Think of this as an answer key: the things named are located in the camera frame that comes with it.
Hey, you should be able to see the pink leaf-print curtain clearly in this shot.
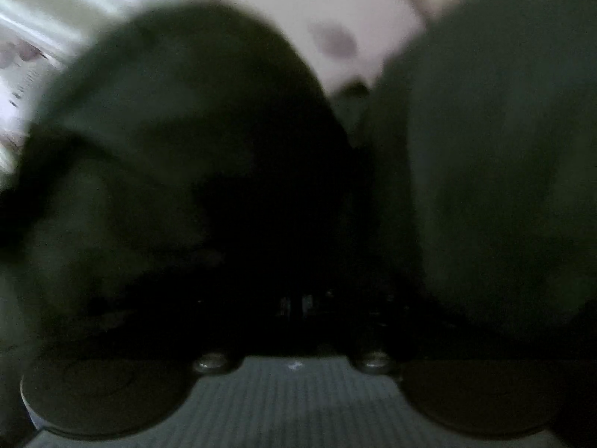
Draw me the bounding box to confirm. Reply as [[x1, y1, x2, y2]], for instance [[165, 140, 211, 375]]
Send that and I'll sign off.
[[1, 0, 458, 183]]

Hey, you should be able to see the black jacket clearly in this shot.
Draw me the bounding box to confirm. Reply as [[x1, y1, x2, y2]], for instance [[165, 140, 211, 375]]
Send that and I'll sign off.
[[1, 0, 596, 447]]

